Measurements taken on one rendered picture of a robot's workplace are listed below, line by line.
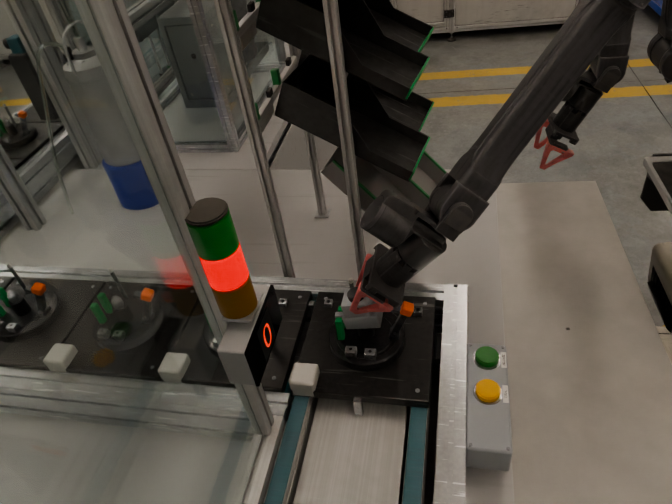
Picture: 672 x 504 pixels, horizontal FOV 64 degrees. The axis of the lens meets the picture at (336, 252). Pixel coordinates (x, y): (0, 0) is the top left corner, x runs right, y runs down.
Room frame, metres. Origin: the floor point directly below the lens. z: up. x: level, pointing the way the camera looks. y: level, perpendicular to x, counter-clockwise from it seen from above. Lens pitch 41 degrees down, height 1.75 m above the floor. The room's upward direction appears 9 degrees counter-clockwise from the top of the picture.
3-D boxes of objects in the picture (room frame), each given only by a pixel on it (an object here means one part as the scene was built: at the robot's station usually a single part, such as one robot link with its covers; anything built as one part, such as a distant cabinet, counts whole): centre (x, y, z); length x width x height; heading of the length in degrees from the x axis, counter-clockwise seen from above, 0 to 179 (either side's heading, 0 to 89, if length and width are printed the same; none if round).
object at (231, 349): (0.49, 0.14, 1.29); 0.12 x 0.05 x 0.25; 163
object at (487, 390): (0.50, -0.21, 0.96); 0.04 x 0.04 x 0.02
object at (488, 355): (0.57, -0.23, 0.96); 0.04 x 0.04 x 0.02
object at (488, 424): (0.50, -0.21, 0.93); 0.21 x 0.07 x 0.06; 163
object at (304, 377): (0.58, 0.09, 0.97); 0.05 x 0.05 x 0.04; 73
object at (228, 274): (0.49, 0.14, 1.33); 0.05 x 0.05 x 0.05
